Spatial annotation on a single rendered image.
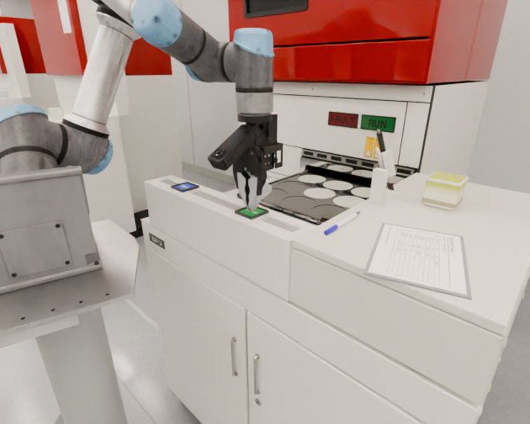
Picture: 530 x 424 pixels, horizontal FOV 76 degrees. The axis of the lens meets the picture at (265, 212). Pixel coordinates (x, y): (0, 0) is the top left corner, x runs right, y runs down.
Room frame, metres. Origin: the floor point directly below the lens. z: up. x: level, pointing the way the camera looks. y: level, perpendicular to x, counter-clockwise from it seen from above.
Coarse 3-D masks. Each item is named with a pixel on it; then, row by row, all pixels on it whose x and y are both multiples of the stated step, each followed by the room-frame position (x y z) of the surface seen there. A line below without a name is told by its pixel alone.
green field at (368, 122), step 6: (366, 120) 1.15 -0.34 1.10; (372, 120) 1.14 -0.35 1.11; (378, 120) 1.12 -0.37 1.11; (384, 120) 1.11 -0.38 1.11; (390, 120) 1.09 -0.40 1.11; (366, 126) 1.15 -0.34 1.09; (372, 126) 1.13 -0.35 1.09; (378, 126) 1.12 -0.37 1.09; (384, 126) 1.10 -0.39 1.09; (390, 126) 1.09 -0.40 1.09
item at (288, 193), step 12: (288, 180) 1.14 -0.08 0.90; (336, 180) 1.14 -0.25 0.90; (276, 192) 1.02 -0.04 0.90; (288, 192) 1.02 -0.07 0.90; (300, 192) 1.02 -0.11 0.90; (336, 192) 1.02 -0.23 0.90; (348, 192) 1.02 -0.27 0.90; (276, 204) 0.91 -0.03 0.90; (288, 204) 0.91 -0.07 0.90; (300, 204) 0.91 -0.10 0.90; (312, 204) 0.91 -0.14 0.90; (324, 204) 0.91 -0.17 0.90; (336, 204) 0.91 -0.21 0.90; (312, 216) 0.82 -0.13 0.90; (324, 216) 0.83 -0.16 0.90
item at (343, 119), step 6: (330, 114) 1.25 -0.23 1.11; (336, 114) 1.23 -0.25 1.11; (342, 114) 1.21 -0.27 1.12; (348, 114) 1.20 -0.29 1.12; (330, 120) 1.25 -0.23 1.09; (336, 120) 1.23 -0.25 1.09; (342, 120) 1.21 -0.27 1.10; (348, 120) 1.19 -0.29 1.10; (354, 120) 1.18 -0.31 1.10; (354, 126) 1.18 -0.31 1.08
